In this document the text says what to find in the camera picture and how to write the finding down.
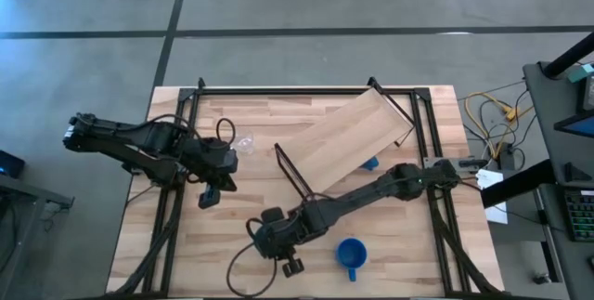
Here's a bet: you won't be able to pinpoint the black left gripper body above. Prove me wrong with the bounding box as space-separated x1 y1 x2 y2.
185 136 239 193

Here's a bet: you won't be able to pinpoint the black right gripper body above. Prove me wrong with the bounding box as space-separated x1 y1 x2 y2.
252 202 311 260

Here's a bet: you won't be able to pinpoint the clear glass cup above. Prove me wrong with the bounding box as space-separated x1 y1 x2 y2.
231 131 255 155

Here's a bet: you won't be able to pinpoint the blue mug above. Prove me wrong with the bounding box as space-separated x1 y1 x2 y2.
335 237 368 283

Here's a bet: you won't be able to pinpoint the blue cloth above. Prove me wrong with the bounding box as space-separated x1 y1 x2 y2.
359 155 381 172

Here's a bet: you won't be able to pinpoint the grey side table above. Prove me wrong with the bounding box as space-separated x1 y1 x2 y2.
0 174 75 300

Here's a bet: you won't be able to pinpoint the black device with blue light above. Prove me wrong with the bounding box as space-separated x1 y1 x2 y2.
0 150 27 179

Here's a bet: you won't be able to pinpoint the white paper sheet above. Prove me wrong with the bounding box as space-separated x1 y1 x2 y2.
475 168 510 225

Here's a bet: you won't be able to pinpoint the black beam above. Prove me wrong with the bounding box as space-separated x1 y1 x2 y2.
480 158 558 209

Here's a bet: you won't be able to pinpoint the dark grey desk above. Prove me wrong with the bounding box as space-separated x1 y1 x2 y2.
523 60 594 300

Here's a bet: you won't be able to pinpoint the keyboard with green keys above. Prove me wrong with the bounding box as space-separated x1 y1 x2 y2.
563 188 594 243

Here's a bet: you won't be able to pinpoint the black tablet screen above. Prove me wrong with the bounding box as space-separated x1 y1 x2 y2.
554 113 594 138

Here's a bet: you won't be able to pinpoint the teal box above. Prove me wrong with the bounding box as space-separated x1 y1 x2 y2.
566 62 594 84

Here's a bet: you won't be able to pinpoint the black pole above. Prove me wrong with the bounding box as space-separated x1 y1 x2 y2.
542 30 594 79

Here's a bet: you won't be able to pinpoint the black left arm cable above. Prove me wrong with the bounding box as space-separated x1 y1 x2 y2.
215 117 237 146

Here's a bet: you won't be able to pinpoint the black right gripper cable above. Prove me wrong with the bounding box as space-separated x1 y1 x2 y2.
226 218 278 298

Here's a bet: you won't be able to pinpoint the black aluminium table frame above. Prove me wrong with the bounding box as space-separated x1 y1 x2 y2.
106 76 502 299

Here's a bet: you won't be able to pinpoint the wooden shelf with black frame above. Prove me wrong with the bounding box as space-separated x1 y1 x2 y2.
273 75 417 202

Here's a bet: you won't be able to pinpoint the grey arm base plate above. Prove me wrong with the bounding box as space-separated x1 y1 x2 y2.
422 156 488 174

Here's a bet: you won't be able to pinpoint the yellow cable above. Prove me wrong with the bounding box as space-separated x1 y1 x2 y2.
464 91 535 160

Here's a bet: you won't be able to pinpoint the black floor cables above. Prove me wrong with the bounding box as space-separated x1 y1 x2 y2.
457 79 535 166

